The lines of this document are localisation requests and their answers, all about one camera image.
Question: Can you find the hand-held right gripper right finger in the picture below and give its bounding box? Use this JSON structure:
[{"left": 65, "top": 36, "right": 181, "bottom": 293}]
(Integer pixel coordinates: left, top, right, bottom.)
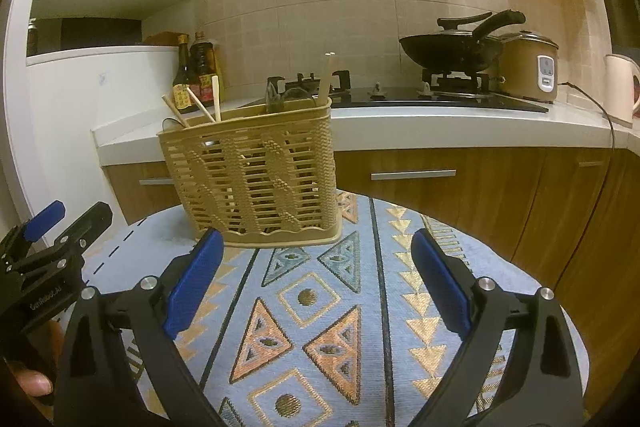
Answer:
[{"left": 407, "top": 228, "right": 587, "bottom": 427}]

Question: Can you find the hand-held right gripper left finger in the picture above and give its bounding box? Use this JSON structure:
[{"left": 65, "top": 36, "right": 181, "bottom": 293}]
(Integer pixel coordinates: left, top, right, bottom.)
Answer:
[{"left": 54, "top": 228, "right": 229, "bottom": 427}]

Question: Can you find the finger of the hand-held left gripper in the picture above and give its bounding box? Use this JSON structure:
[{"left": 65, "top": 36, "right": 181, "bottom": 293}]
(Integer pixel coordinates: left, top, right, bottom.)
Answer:
[
  {"left": 10, "top": 201, "right": 114, "bottom": 277},
  {"left": 0, "top": 201, "right": 67, "bottom": 264}
]

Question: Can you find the beige plastic utensil basket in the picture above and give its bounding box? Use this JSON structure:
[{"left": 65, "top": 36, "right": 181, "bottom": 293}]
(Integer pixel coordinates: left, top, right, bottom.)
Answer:
[{"left": 157, "top": 97, "right": 345, "bottom": 249}]

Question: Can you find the person's left hand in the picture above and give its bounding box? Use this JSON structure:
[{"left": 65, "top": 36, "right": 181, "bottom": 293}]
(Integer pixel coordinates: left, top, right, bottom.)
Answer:
[{"left": 10, "top": 319, "right": 65, "bottom": 399}]

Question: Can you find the white refrigerator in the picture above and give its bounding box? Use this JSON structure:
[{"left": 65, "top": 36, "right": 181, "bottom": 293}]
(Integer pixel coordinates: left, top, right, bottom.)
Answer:
[{"left": 24, "top": 45, "right": 182, "bottom": 230}]

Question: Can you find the dark soy sauce bottle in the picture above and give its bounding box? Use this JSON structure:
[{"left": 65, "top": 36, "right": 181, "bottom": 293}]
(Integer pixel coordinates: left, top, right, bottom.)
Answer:
[{"left": 172, "top": 34, "right": 199, "bottom": 114}]

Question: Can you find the black gas stove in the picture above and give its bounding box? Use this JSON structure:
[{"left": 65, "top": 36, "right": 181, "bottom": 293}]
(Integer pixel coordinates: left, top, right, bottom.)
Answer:
[{"left": 239, "top": 71, "right": 551, "bottom": 114}]

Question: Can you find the red label sauce bottle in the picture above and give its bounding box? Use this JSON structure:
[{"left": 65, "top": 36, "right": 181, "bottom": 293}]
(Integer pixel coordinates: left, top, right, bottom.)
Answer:
[{"left": 189, "top": 31, "right": 222, "bottom": 106}]

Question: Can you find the cardboard box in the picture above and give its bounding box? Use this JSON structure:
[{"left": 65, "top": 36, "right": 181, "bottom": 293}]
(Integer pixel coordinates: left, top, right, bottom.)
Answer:
[{"left": 142, "top": 31, "right": 184, "bottom": 48}]

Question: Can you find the black wok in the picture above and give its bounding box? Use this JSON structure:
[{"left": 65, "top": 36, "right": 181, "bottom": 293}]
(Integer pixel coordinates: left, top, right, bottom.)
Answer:
[{"left": 398, "top": 9, "right": 527, "bottom": 73}]

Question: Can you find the tan rice cooker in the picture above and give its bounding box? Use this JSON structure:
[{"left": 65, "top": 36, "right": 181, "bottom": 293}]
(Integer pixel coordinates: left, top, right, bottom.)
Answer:
[{"left": 492, "top": 29, "right": 560, "bottom": 104}]

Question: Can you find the white electric kettle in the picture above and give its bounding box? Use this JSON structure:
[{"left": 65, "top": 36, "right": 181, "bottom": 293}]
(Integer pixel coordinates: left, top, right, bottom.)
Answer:
[{"left": 603, "top": 53, "right": 640, "bottom": 130}]

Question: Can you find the black power cable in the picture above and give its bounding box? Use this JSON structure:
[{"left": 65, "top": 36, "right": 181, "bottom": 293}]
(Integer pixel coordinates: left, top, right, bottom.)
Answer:
[{"left": 557, "top": 81, "right": 617, "bottom": 269}]

